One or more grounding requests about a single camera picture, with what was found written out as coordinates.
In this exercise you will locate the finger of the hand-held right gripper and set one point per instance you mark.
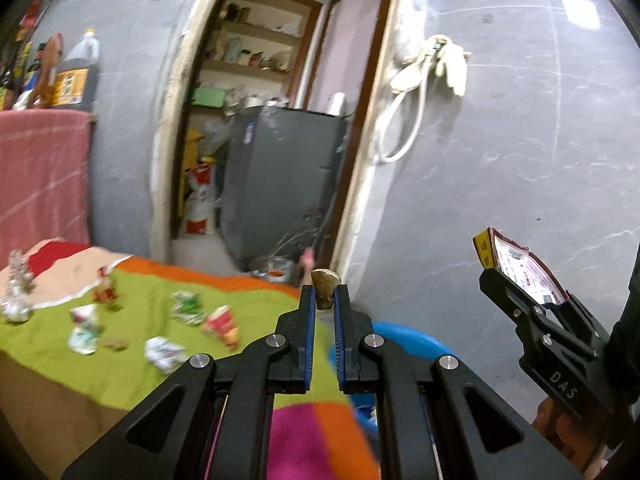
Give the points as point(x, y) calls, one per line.
point(507, 295)
point(582, 322)

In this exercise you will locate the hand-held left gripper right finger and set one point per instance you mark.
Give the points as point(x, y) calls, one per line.
point(338, 331)

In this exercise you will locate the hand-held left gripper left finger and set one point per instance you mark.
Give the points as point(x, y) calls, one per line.
point(310, 331)

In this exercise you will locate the red white snack wrapper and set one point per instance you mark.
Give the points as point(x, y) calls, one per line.
point(522, 270)

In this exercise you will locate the small brown nut shell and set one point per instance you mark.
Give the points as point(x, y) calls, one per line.
point(325, 287)

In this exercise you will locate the blue plastic basin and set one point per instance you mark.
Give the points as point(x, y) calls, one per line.
point(405, 340)

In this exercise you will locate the red yellow wrapper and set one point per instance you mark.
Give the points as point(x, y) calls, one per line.
point(222, 327)

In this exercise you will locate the green white wrapper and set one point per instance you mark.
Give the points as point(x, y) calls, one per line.
point(187, 307)

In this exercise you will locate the white paper wrapper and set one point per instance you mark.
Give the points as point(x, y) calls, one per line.
point(162, 352)

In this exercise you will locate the small brown scrap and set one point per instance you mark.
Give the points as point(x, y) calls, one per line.
point(116, 344)

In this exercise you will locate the small red wrapper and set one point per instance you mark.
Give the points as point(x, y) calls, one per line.
point(106, 290)

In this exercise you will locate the white teal wrapper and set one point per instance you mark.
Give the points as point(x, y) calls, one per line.
point(85, 332)

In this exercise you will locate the silver foil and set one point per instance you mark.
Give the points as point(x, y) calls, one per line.
point(15, 290)

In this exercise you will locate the person's right hand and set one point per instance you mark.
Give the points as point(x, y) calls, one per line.
point(565, 435)

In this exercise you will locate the small pink bottle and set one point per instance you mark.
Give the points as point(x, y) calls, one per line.
point(308, 261)

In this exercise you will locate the metal pot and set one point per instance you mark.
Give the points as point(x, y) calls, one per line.
point(272, 267)

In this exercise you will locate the colourful patchwork blanket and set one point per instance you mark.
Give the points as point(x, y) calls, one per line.
point(200, 355)

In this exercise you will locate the grey washing machine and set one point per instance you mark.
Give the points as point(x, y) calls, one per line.
point(280, 185)

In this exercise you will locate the white red rice sack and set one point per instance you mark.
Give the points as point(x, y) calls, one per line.
point(201, 200)

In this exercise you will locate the white electric kettle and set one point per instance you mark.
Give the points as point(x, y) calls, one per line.
point(336, 103)

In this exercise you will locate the cream rubber gloves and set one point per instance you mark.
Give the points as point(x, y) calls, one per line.
point(440, 62)

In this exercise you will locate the green box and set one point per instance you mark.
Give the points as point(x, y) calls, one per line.
point(207, 96)

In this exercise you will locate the pink checked cloth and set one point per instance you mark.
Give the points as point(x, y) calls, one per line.
point(42, 180)

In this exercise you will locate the large cooking oil jug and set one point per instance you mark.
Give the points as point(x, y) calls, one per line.
point(75, 80)

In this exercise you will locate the orange red snack package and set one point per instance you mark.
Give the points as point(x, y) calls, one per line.
point(47, 72)

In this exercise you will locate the wooden door frame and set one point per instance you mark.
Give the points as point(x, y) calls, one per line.
point(170, 110)

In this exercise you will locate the wooden wall shelf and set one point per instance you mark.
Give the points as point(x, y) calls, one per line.
point(250, 67)

